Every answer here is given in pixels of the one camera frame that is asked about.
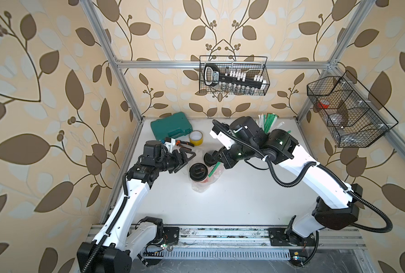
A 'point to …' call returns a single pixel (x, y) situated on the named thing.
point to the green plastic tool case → (174, 126)
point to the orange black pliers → (178, 143)
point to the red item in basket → (322, 106)
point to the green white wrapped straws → (268, 122)
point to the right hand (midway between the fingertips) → (214, 157)
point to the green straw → (214, 169)
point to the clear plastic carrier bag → (202, 187)
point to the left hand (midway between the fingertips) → (189, 156)
